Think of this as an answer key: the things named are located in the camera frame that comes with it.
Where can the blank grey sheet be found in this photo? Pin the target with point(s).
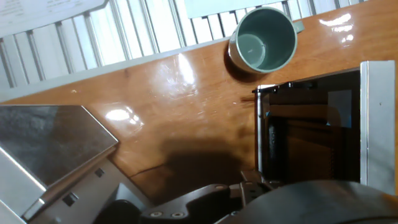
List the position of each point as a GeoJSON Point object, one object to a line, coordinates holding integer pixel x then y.
{"type": "Point", "coordinates": [224, 6]}

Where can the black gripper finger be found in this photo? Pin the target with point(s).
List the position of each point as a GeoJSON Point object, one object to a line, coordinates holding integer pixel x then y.
{"type": "Point", "coordinates": [192, 202]}

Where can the glossy wooden board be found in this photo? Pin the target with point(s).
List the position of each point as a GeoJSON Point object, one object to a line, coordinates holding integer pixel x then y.
{"type": "Point", "coordinates": [192, 109]}

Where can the silver microwave oven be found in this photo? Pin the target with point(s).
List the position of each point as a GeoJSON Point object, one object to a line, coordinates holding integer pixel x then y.
{"type": "Point", "coordinates": [56, 143]}

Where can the green mug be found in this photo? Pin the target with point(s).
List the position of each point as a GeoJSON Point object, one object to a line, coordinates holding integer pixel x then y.
{"type": "Point", "coordinates": [264, 40]}

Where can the printed white paper sheet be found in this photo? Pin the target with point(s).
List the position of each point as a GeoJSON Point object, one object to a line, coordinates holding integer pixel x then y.
{"type": "Point", "coordinates": [46, 12]}

